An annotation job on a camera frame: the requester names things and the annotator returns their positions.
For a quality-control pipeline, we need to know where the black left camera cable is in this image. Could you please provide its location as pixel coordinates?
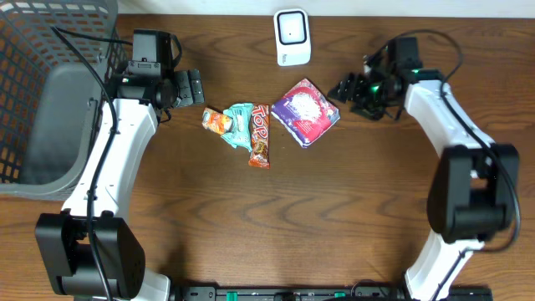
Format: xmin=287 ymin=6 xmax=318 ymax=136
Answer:
xmin=49 ymin=25 xmax=135 ymax=301

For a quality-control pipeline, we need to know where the black camera cable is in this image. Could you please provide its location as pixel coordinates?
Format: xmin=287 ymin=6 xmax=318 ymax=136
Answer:
xmin=49 ymin=25 xmax=135 ymax=301
xmin=363 ymin=28 xmax=522 ymax=301

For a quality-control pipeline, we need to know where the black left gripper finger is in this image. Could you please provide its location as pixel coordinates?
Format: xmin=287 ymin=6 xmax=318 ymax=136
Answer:
xmin=174 ymin=71 xmax=193 ymax=107
xmin=188 ymin=69 xmax=205 ymax=105

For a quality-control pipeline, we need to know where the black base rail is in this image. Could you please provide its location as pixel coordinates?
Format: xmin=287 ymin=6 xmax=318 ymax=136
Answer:
xmin=180 ymin=285 xmax=495 ymax=301

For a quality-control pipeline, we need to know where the orange tissue pack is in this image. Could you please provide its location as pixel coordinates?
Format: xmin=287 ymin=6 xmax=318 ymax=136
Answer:
xmin=201 ymin=107 xmax=232 ymax=135

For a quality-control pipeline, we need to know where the red purple snack package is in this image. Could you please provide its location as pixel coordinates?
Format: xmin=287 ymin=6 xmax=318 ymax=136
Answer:
xmin=271 ymin=79 xmax=340 ymax=148

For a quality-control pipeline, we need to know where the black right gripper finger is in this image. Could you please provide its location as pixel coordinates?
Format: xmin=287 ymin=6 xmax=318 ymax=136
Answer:
xmin=327 ymin=73 xmax=356 ymax=103
xmin=350 ymin=105 xmax=394 ymax=121

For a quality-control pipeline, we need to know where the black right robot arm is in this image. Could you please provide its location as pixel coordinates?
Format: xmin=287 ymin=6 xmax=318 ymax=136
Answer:
xmin=328 ymin=63 xmax=520 ymax=300

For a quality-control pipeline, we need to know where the teal snack packet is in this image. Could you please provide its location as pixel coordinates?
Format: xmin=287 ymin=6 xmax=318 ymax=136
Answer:
xmin=222 ymin=103 xmax=253 ymax=152

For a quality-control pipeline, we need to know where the dark red snack packet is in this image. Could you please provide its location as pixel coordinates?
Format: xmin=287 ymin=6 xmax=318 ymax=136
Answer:
xmin=248 ymin=104 xmax=270 ymax=169

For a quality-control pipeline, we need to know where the dark grey plastic basket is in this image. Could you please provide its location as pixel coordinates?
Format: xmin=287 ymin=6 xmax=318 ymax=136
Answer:
xmin=1 ymin=0 xmax=127 ymax=201

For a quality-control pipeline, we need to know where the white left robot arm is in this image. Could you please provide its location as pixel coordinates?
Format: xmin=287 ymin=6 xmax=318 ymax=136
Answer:
xmin=35 ymin=61 xmax=204 ymax=300

